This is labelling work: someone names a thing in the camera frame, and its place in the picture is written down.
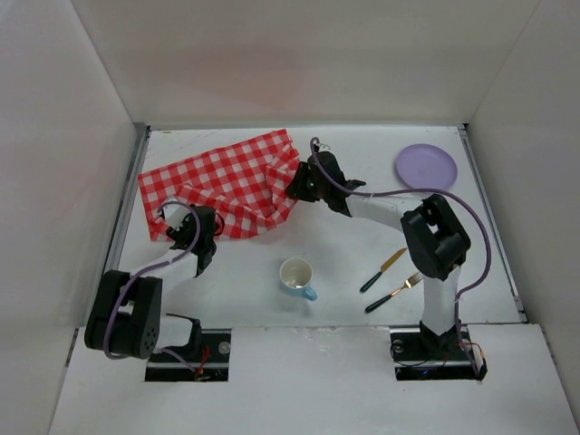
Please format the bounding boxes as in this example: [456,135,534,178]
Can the red white checkered cloth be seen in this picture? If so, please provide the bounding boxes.
[139,130,300,242]

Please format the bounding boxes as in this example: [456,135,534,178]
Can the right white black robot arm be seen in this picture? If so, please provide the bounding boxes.
[285,151,471,355]

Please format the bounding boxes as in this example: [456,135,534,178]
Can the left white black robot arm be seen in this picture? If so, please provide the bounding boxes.
[84,199,225,360]

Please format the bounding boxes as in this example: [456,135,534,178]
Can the white mug blue outside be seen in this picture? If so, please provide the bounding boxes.
[279,258,318,302]

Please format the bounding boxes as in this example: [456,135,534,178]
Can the lilac round plate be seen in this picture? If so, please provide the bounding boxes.
[394,143,458,190]

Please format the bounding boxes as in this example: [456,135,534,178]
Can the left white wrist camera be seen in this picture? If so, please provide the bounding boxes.
[158,197,190,230]

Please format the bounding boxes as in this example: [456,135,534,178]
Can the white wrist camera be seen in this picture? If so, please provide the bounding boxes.
[314,141,332,152]
[158,197,190,230]

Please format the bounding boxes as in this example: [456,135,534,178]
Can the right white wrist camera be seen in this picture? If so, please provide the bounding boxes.
[314,141,332,152]

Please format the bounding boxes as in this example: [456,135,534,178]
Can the gold knife dark handle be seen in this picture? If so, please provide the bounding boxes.
[359,247,407,293]

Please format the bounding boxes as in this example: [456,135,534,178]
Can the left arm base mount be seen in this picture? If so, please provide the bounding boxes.
[144,329,231,382]

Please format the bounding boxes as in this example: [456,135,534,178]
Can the gold fork dark handle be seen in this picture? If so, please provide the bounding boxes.
[364,272,423,314]

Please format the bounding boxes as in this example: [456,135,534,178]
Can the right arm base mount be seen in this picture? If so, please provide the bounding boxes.
[390,327,488,382]

